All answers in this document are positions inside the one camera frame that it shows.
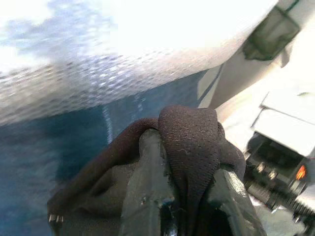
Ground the black knit garment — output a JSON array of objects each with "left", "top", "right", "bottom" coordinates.
[{"left": 46, "top": 104, "right": 247, "bottom": 236}]

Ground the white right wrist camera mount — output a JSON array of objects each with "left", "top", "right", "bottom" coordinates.
[{"left": 250, "top": 90, "right": 315, "bottom": 160}]

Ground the blue plastic sheet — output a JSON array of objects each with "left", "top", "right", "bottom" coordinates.
[{"left": 0, "top": 68, "right": 222, "bottom": 236}]

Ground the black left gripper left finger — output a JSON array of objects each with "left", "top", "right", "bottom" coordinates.
[{"left": 122, "top": 129, "right": 176, "bottom": 236}]

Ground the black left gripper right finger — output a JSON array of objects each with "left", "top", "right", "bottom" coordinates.
[{"left": 207, "top": 169, "right": 268, "bottom": 236}]

